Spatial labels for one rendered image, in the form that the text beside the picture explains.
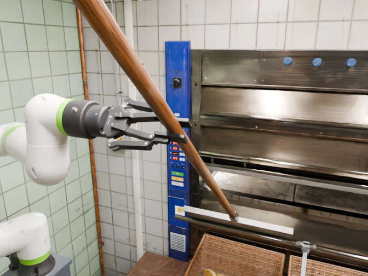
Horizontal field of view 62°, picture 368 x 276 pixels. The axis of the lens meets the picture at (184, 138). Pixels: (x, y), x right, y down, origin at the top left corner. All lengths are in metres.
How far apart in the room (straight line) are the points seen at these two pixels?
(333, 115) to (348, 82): 0.19
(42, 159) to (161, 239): 1.78
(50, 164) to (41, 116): 0.12
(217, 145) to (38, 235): 1.14
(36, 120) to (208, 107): 1.29
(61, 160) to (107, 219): 1.89
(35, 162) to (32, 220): 0.62
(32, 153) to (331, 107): 1.49
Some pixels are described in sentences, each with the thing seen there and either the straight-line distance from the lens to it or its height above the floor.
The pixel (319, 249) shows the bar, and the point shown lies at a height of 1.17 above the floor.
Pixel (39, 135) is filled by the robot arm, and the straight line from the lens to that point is 0.81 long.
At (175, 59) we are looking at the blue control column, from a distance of 1.95.
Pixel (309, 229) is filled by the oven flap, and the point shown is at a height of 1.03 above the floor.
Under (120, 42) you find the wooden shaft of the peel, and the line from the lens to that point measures 0.43.
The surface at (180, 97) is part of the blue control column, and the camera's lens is 1.96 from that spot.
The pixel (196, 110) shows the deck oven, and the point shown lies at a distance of 1.97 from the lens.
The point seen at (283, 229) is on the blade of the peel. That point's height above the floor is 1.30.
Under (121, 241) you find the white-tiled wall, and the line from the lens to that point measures 2.72.
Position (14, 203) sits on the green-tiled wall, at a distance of 2.09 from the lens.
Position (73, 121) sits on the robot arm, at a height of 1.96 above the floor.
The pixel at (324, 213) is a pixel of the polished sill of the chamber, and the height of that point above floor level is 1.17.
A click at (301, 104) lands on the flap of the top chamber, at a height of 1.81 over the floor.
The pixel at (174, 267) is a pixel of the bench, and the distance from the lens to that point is 2.41.
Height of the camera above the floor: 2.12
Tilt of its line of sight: 17 degrees down
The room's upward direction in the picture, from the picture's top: straight up
